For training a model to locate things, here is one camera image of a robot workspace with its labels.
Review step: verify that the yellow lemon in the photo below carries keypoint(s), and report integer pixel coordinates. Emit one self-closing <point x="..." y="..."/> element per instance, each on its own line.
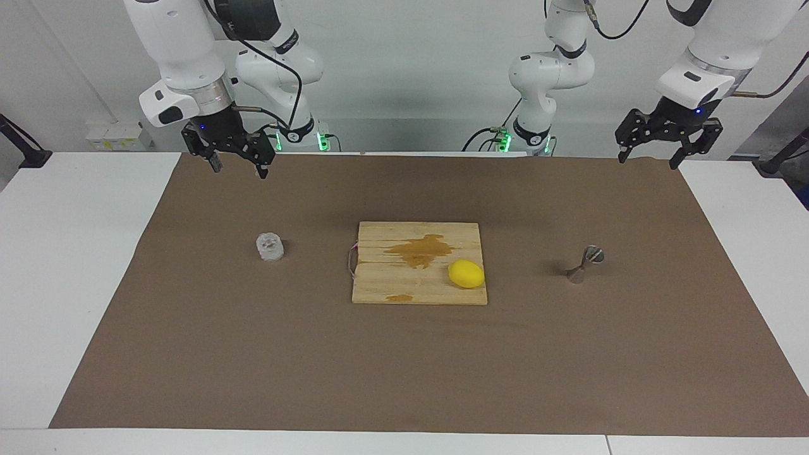
<point x="466" y="273"/>

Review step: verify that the brown table mat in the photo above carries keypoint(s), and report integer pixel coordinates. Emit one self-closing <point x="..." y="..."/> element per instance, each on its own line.
<point x="253" y="354"/>

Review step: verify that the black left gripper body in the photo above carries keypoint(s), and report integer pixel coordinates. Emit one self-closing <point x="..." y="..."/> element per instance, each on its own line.
<point x="679" y="117"/>

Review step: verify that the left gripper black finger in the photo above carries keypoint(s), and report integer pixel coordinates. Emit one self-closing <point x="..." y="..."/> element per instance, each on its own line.
<point x="637" y="129"/>
<point x="701" y="140"/>

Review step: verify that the clear glass cup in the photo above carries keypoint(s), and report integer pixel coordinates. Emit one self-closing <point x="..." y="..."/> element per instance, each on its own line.
<point x="270" y="248"/>

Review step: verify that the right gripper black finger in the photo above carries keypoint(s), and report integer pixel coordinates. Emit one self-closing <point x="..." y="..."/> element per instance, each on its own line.
<point x="264" y="148"/>
<point x="201" y="146"/>

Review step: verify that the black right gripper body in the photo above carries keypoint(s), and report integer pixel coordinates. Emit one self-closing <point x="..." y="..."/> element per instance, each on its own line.
<point x="218" y="129"/>

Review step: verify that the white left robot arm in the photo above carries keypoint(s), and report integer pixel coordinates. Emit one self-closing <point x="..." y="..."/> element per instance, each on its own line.
<point x="550" y="69"/>

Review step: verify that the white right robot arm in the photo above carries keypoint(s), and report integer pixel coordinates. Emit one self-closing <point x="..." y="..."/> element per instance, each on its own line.
<point x="177" y="38"/>

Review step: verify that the steel double jigger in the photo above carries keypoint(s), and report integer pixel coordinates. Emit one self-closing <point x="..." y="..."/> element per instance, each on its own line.
<point x="576" y="275"/>

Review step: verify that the wooden cutting board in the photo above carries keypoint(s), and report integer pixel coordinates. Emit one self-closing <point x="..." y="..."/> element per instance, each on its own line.
<point x="392" y="278"/>

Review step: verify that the black clamp stand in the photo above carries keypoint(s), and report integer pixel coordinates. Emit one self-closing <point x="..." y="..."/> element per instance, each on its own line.
<point x="772" y="167"/>
<point x="35" y="158"/>

